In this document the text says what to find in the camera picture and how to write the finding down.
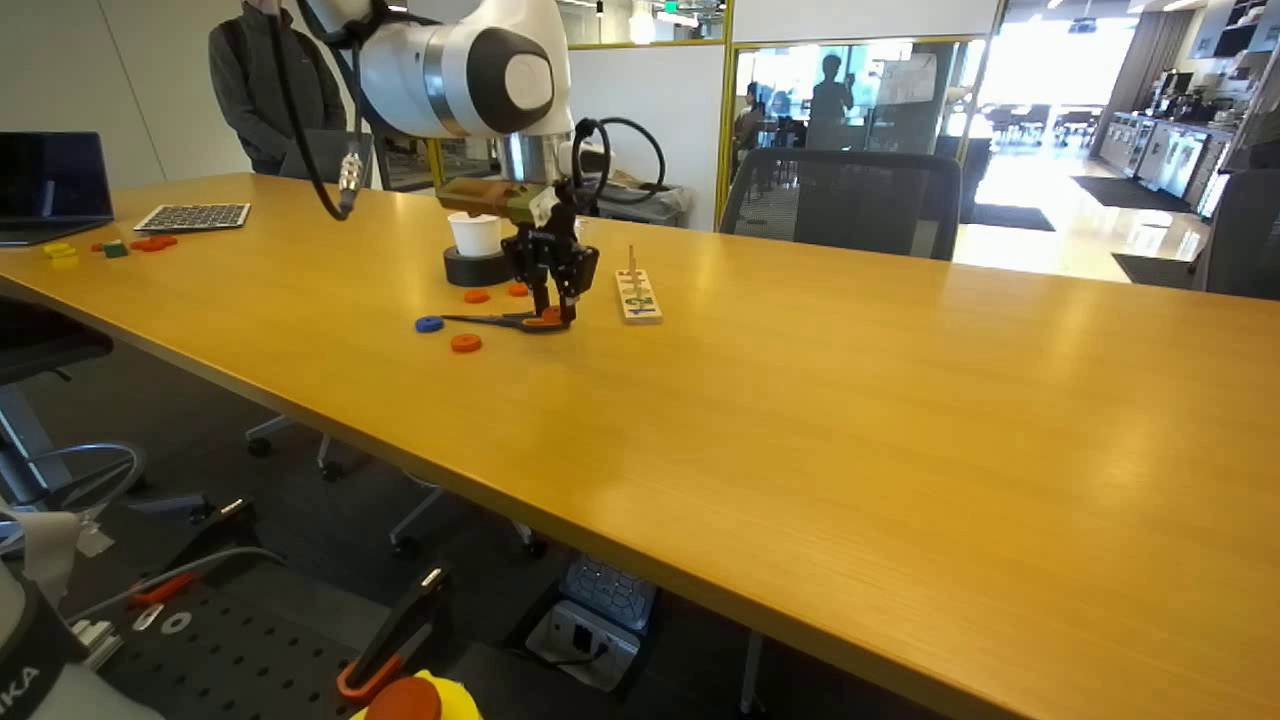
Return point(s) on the orange disc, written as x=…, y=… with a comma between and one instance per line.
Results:
x=476, y=299
x=518, y=290
x=464, y=344

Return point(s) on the yellow red emergency stop button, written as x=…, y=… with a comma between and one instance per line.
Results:
x=421, y=700

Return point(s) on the black orange clamp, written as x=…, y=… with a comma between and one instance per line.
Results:
x=403, y=625
x=221, y=532

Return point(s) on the office chair wheel base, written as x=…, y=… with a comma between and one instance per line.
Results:
x=262, y=432
x=421, y=516

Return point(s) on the grey floor power box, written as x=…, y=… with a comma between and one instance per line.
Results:
x=586, y=640

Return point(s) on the white cup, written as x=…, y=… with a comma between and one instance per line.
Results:
x=475, y=232

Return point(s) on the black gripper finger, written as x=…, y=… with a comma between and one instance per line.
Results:
x=539, y=272
x=577, y=280

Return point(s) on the small yellow block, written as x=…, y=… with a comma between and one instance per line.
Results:
x=58, y=248

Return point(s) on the wooden number puzzle board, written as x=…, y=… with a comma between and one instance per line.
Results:
x=637, y=299

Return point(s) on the grey keypad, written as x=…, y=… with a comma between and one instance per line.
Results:
x=194, y=216

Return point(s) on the grey orange scissors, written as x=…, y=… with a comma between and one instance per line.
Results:
x=502, y=322

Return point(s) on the black monitor left edge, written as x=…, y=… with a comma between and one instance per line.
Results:
x=53, y=183

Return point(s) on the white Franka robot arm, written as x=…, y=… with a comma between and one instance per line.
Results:
x=442, y=74

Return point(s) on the yellow framed glass partition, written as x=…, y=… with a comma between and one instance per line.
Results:
x=640, y=133

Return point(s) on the flat red piece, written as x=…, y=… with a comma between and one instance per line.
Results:
x=153, y=246

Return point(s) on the white paper sign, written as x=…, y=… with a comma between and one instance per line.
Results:
x=911, y=83

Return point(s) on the blue disc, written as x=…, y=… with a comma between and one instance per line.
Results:
x=430, y=324

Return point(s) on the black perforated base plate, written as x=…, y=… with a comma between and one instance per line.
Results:
x=254, y=667

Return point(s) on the small green block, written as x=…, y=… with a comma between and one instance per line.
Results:
x=118, y=248

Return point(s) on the grey bag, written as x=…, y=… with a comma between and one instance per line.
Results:
x=646, y=201

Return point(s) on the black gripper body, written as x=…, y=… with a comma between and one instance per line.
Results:
x=563, y=231

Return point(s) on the silver metal tab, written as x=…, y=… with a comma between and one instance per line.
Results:
x=147, y=619

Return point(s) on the background person dark clothes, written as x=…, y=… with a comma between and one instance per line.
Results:
x=834, y=95

